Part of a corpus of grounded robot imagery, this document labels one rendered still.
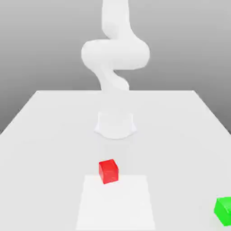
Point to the small green cube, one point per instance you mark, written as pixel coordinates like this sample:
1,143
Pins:
223,211

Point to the small red cube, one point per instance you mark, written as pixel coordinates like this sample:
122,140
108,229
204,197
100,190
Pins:
108,171

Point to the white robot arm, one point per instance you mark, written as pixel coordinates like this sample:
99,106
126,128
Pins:
115,54

